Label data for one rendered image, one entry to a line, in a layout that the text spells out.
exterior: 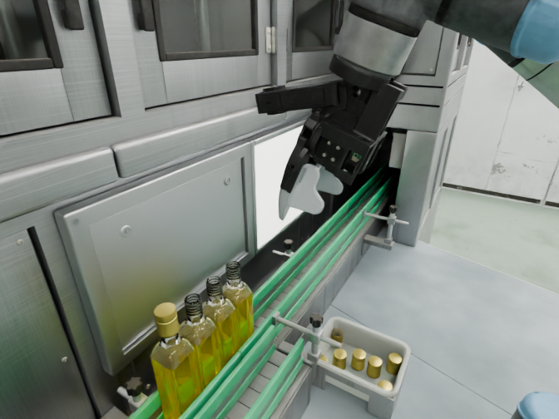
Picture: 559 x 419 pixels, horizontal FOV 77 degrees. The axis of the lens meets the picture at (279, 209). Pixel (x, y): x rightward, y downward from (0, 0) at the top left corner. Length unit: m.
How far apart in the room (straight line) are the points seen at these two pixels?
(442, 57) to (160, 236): 1.08
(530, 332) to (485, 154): 3.08
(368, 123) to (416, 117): 1.02
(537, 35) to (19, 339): 0.73
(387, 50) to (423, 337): 0.94
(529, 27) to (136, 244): 0.62
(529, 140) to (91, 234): 4.01
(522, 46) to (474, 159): 3.92
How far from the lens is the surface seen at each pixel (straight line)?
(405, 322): 1.22
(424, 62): 1.41
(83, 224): 0.61
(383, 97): 0.39
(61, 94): 0.62
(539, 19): 0.37
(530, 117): 4.19
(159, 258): 0.74
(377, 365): 0.99
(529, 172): 4.33
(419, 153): 1.44
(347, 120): 0.41
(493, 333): 1.29
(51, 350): 0.73
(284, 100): 0.44
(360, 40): 0.38
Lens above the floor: 1.55
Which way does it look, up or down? 26 degrees down
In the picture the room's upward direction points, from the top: straight up
